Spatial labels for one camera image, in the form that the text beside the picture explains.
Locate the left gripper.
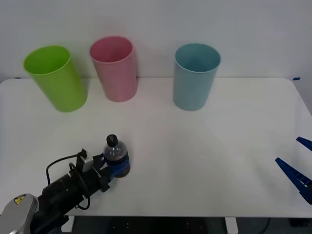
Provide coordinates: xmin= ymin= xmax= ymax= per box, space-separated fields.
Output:
xmin=81 ymin=155 xmax=132 ymax=195

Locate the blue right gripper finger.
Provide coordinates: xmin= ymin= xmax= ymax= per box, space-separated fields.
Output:
xmin=274 ymin=157 xmax=312 ymax=205
xmin=295 ymin=136 xmax=312 ymax=152

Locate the small dark bottle black cap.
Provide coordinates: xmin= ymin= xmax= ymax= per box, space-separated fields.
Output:
xmin=103 ymin=134 xmax=131 ymax=178

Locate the white table leg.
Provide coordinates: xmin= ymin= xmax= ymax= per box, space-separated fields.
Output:
xmin=224 ymin=217 xmax=239 ymax=234

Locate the pink plastic bin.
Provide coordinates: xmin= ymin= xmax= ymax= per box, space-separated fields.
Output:
xmin=89 ymin=36 xmax=138 ymax=102

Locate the green plastic bin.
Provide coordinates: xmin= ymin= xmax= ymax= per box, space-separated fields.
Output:
xmin=23 ymin=44 xmax=88 ymax=113

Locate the pale blue plastic bin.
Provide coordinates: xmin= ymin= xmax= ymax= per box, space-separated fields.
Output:
xmin=172 ymin=43 xmax=222 ymax=112

